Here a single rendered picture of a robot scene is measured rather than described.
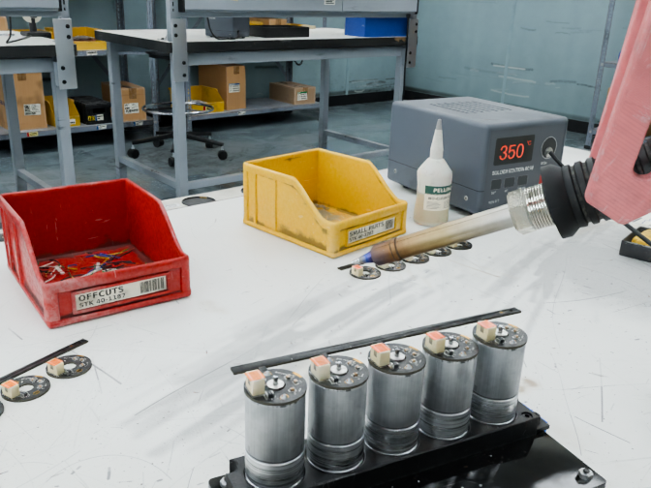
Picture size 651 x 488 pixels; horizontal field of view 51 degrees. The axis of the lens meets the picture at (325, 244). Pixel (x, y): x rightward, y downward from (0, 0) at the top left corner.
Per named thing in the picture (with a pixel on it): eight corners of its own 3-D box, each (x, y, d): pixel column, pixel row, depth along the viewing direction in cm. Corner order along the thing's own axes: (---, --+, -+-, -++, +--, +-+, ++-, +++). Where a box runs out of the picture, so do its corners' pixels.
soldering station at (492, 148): (557, 207, 72) (572, 117, 69) (477, 223, 66) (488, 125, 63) (460, 173, 84) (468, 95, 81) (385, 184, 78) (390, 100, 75)
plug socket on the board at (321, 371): (335, 377, 27) (336, 362, 27) (316, 381, 27) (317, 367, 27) (326, 368, 28) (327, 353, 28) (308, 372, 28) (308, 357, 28)
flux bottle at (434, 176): (438, 228, 64) (449, 124, 61) (406, 221, 66) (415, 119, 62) (453, 220, 67) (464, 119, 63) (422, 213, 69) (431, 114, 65)
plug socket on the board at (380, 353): (394, 363, 29) (395, 350, 28) (377, 367, 28) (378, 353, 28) (385, 354, 29) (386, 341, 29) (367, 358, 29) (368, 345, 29)
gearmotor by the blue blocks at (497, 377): (523, 432, 33) (539, 338, 31) (482, 445, 32) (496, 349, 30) (490, 406, 35) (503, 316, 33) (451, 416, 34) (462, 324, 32)
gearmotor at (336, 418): (372, 479, 29) (379, 377, 27) (321, 496, 28) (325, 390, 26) (346, 446, 31) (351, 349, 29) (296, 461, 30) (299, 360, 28)
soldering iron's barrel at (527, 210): (376, 282, 24) (556, 231, 22) (360, 243, 24) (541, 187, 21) (386, 267, 26) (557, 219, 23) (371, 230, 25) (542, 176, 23)
